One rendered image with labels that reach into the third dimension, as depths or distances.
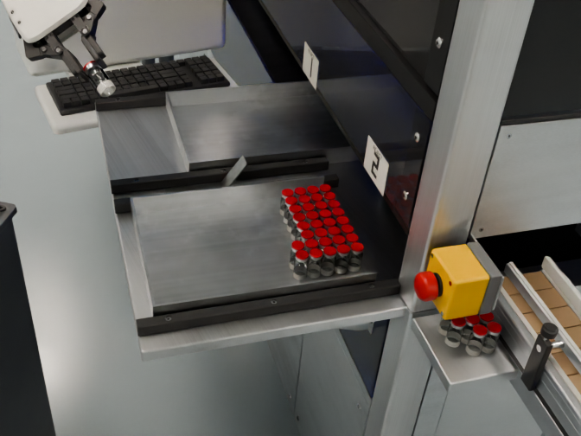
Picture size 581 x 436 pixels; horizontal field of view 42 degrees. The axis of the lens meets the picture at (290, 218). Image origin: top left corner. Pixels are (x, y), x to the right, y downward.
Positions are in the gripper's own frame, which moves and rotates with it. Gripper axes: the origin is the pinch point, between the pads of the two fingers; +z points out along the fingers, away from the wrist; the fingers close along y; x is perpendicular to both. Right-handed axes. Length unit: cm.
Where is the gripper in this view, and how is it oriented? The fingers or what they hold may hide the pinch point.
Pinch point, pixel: (85, 59)
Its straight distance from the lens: 103.8
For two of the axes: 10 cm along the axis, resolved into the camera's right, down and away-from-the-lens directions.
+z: 5.8, 7.9, -1.9
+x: -1.0, -1.6, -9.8
